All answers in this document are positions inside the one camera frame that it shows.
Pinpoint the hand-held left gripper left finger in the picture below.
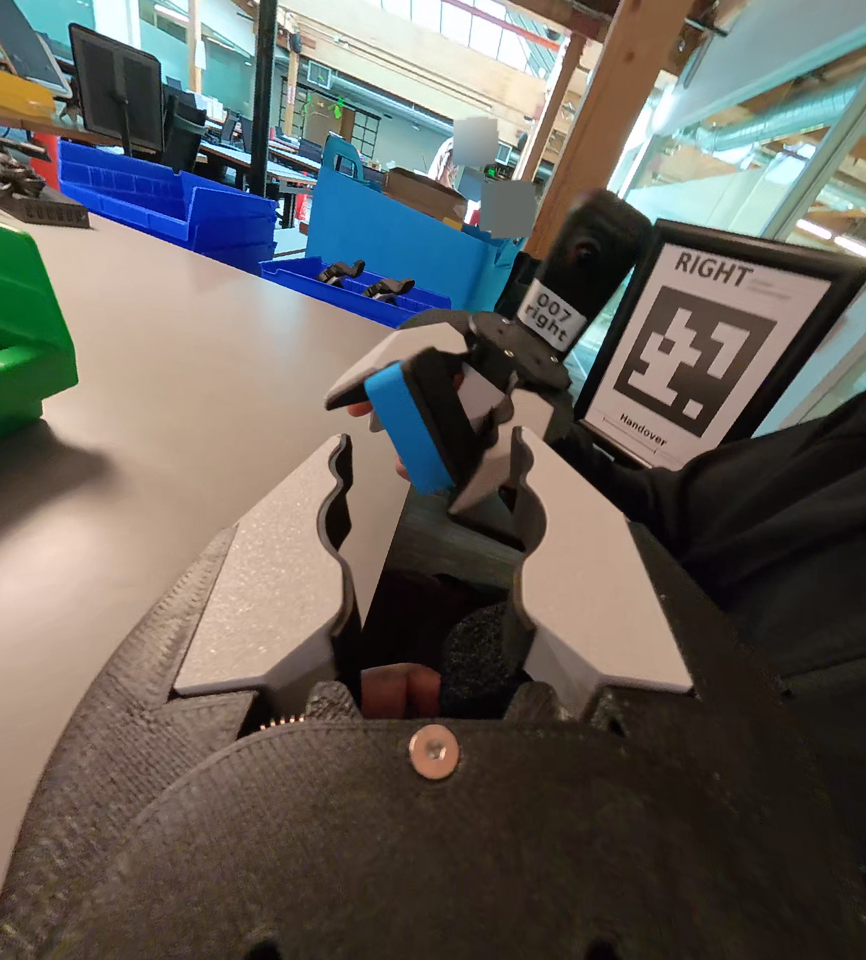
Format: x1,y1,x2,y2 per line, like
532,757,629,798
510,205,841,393
172,433,365,725

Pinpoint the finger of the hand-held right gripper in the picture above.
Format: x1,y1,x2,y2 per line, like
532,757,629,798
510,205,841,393
448,371,554,520
325,322,475,414

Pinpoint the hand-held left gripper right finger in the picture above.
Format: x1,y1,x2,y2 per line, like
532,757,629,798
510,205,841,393
504,426,697,723

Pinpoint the blue black whiteboard eraser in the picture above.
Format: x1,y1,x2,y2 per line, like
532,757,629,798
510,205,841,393
364,352,479,496

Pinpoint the green plastic bin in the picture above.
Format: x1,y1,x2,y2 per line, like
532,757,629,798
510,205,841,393
0,206,79,460

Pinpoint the person's right forearm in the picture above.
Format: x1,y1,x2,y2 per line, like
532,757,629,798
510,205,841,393
553,372,866,676

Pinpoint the person's right hand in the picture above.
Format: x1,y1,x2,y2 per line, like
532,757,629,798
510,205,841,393
346,399,413,483

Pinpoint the blue plastic tote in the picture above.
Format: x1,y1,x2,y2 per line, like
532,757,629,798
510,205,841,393
304,133,528,316

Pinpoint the black framed marker sign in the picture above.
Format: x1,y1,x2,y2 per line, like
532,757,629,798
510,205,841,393
574,219,866,470

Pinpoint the cardboard box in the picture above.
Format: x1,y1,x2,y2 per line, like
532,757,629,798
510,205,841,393
382,168,472,224

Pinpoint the black floor lamp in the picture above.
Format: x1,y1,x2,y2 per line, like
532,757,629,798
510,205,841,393
249,0,282,198

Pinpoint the black office chair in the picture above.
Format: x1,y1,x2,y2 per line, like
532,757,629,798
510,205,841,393
161,84,209,180

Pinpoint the black computer monitor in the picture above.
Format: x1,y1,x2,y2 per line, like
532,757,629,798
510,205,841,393
69,22,166,155

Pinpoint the orange traffic cone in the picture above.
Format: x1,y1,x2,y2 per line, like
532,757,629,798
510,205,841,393
31,133,61,190

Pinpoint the tilted black board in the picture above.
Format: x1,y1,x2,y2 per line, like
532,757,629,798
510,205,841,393
0,0,74,95

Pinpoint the wooden support post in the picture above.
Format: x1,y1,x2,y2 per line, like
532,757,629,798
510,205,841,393
523,0,697,260

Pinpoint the slim wooden post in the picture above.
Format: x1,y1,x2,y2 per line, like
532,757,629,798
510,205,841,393
517,33,586,181

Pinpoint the black network switch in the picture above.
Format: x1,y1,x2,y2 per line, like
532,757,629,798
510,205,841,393
4,183,92,230

